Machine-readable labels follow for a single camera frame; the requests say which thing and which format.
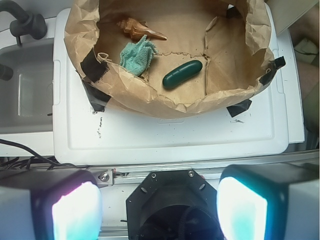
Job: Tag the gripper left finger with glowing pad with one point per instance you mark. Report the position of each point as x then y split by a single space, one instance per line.
61 204

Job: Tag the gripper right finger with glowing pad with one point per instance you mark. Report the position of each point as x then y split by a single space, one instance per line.
273 201

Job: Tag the blue-green knitted cloth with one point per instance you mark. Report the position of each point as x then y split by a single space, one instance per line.
137 57

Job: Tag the white plastic bin lid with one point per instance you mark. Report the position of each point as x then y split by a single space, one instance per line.
82 136

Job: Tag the grey toy sink basin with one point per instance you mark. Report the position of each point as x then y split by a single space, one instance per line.
26 99

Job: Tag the dark green toy cucumber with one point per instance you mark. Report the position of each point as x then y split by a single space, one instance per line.
181 74

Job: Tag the crumpled brown paper liner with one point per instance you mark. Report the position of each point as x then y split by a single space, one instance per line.
230 37

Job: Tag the dark grey toy faucet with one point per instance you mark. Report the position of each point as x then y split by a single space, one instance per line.
25 23

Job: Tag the brown spiral seashell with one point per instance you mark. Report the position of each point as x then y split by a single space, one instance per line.
137 30

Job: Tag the black octagonal mount plate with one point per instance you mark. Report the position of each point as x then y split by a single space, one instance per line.
173 205

